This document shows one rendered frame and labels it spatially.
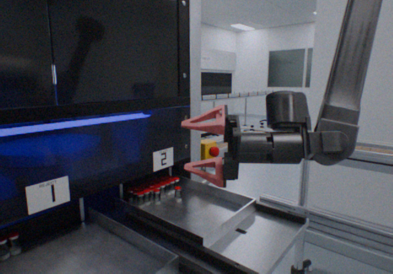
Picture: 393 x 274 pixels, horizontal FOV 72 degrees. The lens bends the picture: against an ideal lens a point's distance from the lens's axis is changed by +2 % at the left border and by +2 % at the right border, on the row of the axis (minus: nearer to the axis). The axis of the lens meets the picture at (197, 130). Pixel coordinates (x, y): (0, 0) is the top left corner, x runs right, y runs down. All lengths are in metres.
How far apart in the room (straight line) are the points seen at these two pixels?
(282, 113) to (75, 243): 0.56
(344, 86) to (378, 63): 1.57
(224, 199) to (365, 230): 0.93
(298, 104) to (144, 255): 0.45
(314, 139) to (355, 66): 0.15
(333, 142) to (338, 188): 1.78
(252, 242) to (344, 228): 1.01
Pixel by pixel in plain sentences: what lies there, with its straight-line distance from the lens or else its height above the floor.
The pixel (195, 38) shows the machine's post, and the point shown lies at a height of 1.40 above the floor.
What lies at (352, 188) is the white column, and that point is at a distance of 2.22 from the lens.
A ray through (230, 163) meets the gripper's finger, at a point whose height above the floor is 1.12.
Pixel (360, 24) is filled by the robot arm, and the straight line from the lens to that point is 0.58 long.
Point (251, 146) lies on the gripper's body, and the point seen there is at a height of 1.15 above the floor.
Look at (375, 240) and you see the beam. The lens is 1.68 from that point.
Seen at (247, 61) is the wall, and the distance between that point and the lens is 9.83.
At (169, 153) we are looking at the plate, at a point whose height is 1.03.
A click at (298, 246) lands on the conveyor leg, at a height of 0.30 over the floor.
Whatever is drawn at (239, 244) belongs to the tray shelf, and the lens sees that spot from 0.70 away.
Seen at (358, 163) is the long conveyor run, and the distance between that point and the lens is 1.52.
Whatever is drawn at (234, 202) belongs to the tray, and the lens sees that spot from 0.89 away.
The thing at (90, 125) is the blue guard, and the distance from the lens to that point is 0.69.
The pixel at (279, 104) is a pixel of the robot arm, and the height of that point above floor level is 1.22.
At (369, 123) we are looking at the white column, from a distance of 2.10.
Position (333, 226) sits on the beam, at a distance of 1.69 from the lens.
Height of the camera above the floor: 1.26
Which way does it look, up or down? 11 degrees down
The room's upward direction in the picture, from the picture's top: straight up
